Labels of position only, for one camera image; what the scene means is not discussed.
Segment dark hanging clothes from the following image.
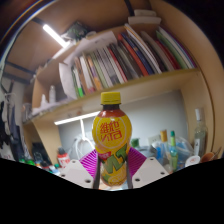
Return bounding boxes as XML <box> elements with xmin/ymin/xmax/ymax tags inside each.
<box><xmin>0</xmin><ymin>83</ymin><xmax>26</xmax><ymax>161</ymax></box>

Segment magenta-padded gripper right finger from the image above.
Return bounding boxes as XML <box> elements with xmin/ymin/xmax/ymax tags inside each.
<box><xmin>125</xmin><ymin>147</ymin><xmax>170</xmax><ymax>190</ymax></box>

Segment yellow-capped clear bottle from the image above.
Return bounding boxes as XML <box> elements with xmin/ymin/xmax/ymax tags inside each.
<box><xmin>159</xmin><ymin>129</ymin><xmax>169</xmax><ymax>164</ymax></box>

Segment brown ceramic mug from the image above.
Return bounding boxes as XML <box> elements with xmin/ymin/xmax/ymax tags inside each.
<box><xmin>200</xmin><ymin>151</ymin><xmax>218</xmax><ymax>163</ymax></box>

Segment wooden shelf unit with books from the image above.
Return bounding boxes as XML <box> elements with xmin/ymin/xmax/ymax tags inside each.
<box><xmin>21</xmin><ymin>8</ymin><xmax>216</xmax><ymax>158</ymax></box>

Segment green-capped clear bottle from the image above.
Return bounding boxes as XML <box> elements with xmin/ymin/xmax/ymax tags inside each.
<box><xmin>168</xmin><ymin>130</ymin><xmax>179</xmax><ymax>171</ymax></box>

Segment red and white canister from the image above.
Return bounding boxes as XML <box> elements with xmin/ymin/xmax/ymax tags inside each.
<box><xmin>57</xmin><ymin>148</ymin><xmax>71</xmax><ymax>168</ymax></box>

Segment tall clear glass bottle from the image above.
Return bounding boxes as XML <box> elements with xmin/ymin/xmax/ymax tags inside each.
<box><xmin>193</xmin><ymin>108</ymin><xmax>208</xmax><ymax>158</ymax></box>

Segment white ceiling light strip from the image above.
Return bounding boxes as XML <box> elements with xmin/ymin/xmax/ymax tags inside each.
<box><xmin>42</xmin><ymin>23</ymin><xmax>69</xmax><ymax>48</ymax></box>

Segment yellow-capped lemon tea bottle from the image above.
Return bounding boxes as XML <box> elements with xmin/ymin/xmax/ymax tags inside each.
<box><xmin>91</xmin><ymin>91</ymin><xmax>133</xmax><ymax>188</ymax></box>

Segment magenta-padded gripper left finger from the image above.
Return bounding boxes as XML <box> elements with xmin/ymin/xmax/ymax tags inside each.
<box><xmin>59</xmin><ymin>148</ymin><xmax>101</xmax><ymax>190</ymax></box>

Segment white under-shelf light bar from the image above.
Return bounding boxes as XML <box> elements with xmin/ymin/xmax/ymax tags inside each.
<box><xmin>53</xmin><ymin>110</ymin><xmax>101</xmax><ymax>126</ymax></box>

